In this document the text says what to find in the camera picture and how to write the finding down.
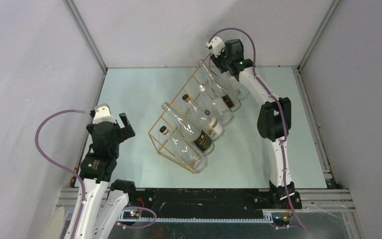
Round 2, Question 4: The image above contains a greenish bottle black label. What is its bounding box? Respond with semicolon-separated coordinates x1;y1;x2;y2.
198;59;241;112

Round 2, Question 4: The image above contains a clear bottle black cap front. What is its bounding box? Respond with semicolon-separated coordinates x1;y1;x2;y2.
159;125;208;174

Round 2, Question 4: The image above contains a squat clear glass bottle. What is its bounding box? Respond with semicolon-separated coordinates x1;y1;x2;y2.
224;72;250;101

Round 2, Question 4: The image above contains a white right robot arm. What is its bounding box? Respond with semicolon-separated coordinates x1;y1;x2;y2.
206;37;300;209

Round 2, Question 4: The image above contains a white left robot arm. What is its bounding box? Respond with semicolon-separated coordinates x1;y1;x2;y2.
64;110;137;239

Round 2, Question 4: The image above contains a clear bottle silver cap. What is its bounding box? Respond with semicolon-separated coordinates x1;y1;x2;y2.
198;84;234;127

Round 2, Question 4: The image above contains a clear bottle black cap white label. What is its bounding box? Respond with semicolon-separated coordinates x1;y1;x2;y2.
182;94;225;141

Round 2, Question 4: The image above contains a clear bottle black gold label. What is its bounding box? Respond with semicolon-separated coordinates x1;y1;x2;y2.
161;102;215;156

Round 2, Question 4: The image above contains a left circuit board with leds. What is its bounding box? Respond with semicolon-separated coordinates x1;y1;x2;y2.
122;211;141;221

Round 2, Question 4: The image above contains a circuit board with leds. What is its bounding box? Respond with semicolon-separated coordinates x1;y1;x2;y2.
273;215;292;227
122;211;141;221

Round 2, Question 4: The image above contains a right circuit board with leds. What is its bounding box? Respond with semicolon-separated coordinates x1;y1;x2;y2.
273;215;292;227

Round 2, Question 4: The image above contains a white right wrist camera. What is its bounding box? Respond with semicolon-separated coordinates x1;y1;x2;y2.
206;36;225;57

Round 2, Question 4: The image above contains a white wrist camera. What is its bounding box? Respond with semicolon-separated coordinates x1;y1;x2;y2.
206;36;225;57
93;104;115;124

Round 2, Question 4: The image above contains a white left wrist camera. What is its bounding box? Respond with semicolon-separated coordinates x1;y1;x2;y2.
93;104;115;124

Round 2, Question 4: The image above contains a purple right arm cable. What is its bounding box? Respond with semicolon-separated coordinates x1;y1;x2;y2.
208;27;310;233

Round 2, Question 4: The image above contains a gold wire wine rack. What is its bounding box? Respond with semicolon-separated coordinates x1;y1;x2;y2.
148;56;226;173

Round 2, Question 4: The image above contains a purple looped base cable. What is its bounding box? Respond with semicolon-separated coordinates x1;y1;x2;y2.
116;206;158;230

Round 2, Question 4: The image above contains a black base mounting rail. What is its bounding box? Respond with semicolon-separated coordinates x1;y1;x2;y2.
135;188;302;220

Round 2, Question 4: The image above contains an aluminium frame profile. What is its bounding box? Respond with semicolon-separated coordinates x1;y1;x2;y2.
62;0;108;73

